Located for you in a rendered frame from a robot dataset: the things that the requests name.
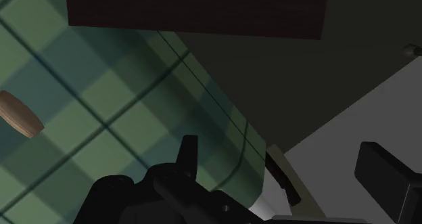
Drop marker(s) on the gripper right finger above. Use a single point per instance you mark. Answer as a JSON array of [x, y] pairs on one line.
[[385, 180]]

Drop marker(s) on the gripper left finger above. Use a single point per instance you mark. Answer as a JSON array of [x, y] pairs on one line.
[[171, 197]]

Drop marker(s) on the green checked bed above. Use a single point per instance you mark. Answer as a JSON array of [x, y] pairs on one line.
[[108, 94]]

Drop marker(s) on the tan wooden oval disc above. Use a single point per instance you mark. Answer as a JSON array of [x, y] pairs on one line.
[[18, 115]]

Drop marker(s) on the dark red robot stand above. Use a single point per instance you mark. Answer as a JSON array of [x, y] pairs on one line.
[[197, 9]]

